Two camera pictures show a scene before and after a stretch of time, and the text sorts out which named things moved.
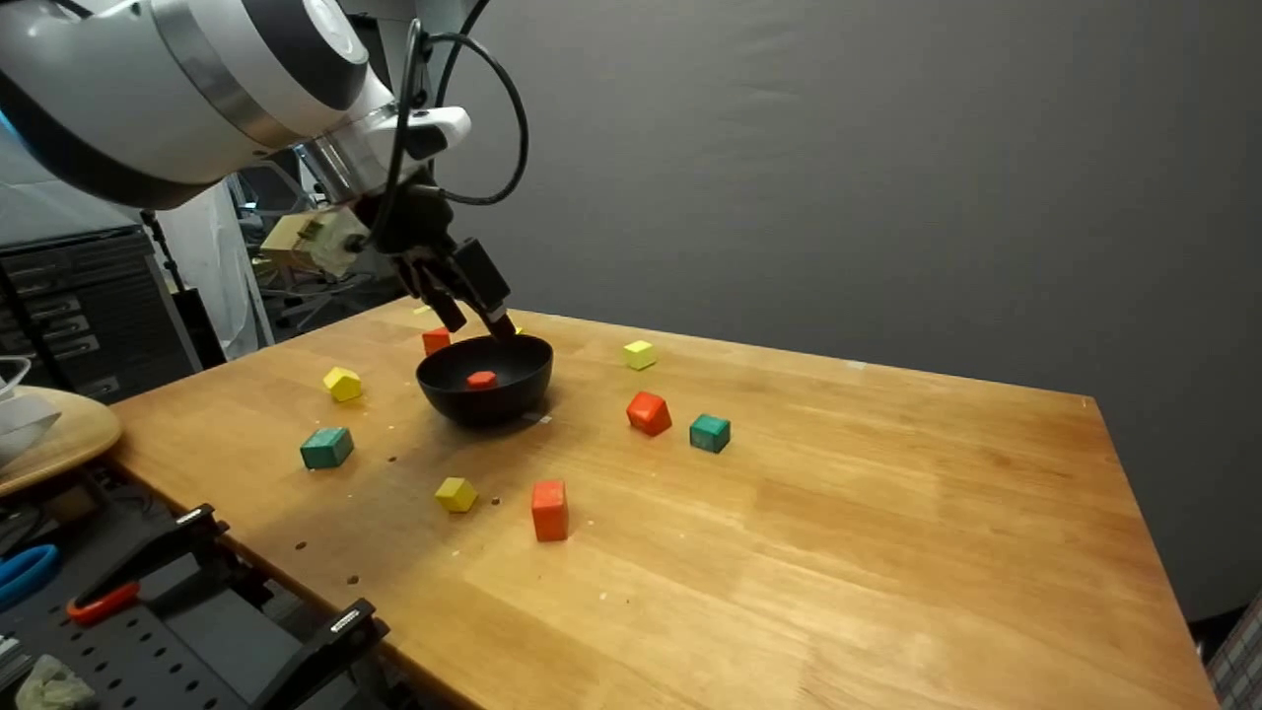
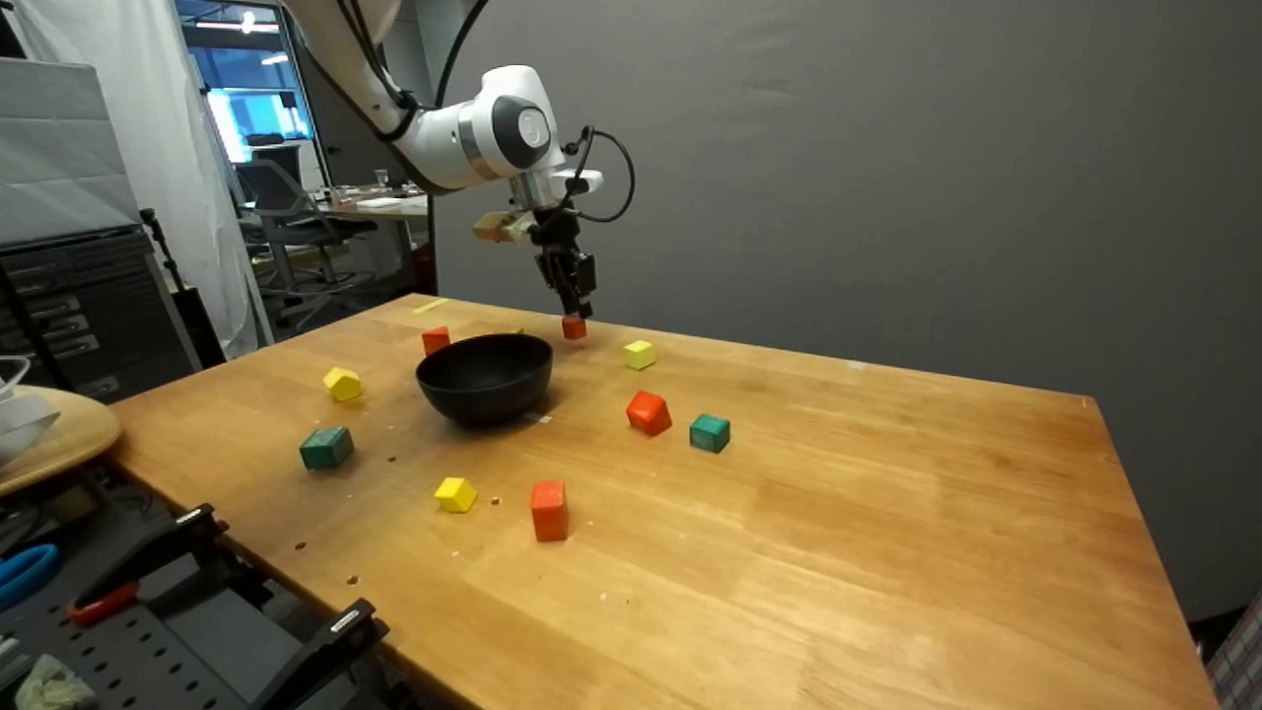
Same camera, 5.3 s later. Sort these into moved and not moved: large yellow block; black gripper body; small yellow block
Moved: black gripper body
Not moved: small yellow block; large yellow block
